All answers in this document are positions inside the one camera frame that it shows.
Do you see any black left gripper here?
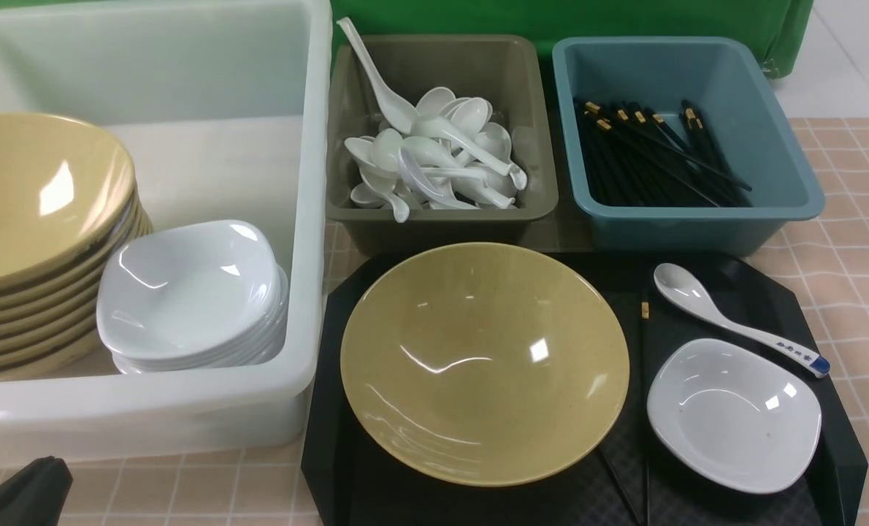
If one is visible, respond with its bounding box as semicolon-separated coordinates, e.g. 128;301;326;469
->
0;456;73;525

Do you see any yellow noodle bowl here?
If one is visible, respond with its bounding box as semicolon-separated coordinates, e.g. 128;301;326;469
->
339;242;630;487

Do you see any black chopstick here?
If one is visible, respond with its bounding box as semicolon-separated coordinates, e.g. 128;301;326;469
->
639;286;651;525
597;445;643;525

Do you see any white spoon blue handle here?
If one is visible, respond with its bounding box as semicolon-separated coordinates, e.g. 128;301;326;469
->
654;263;831;378

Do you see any white square side dish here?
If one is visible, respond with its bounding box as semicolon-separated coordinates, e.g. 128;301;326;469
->
647;338;822;494

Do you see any stack of white dishes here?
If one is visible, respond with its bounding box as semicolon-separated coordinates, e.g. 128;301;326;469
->
95;220;290;374

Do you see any stack of yellow bowls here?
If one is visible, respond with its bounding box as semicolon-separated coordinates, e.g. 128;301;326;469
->
0;113;153;382

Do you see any large white plastic tub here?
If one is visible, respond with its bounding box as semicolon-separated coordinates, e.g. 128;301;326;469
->
0;1;332;468

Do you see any upright white soup spoon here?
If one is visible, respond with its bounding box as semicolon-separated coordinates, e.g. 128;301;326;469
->
337;17;420;134

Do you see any pile of white soup spoons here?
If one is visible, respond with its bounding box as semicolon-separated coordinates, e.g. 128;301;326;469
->
344;86;538;210

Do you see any black serving tray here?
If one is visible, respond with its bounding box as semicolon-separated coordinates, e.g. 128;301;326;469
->
302;252;868;525

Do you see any olive green spoon bin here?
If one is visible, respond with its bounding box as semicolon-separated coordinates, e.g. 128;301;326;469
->
326;34;560;256

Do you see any pile of black chopsticks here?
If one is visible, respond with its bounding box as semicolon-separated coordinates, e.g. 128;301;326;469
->
573;99;752;207

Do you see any blue chopstick bin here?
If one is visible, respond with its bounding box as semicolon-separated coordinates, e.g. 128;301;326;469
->
552;37;824;256

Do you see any green cloth backdrop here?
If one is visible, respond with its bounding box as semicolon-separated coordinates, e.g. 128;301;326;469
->
0;0;815;80

